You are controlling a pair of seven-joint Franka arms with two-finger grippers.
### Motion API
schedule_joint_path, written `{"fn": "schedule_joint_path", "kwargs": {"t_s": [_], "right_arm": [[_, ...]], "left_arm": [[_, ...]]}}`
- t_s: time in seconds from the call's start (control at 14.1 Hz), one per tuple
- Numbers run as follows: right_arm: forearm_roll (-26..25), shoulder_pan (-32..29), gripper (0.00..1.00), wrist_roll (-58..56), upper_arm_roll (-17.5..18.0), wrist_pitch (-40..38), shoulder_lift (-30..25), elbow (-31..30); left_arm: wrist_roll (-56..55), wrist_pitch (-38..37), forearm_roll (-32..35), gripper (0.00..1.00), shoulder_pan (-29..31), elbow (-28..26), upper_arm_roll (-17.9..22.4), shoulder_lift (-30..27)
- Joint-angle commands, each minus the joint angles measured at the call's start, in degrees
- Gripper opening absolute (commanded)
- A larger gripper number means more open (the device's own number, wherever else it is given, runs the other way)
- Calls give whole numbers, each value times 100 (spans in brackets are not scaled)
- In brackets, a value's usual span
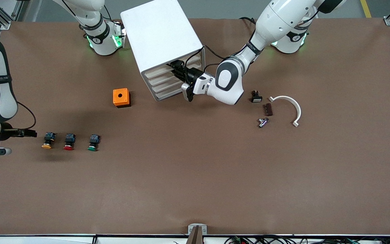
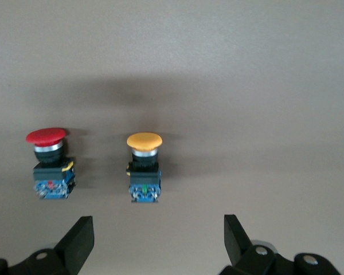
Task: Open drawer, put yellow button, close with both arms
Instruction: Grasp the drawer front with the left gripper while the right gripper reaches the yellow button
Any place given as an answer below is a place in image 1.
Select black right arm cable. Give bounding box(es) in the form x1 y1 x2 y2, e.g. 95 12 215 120
16 101 37 131

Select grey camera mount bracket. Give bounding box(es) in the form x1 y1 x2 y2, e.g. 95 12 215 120
188 223 208 244

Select white curved plastic bracket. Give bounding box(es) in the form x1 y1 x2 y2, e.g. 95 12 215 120
268 96 302 127

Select tangled black cables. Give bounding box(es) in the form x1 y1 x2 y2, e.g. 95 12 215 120
224 235 390 244

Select red mushroom push button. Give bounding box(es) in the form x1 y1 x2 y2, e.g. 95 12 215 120
63 133 77 151

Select green mushroom push button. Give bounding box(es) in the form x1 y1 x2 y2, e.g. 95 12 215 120
87 134 101 151

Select yellow mushroom push button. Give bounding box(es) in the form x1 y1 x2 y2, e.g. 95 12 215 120
41 132 57 149

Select orange button enclosure box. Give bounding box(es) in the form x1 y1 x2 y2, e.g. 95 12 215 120
113 88 131 108

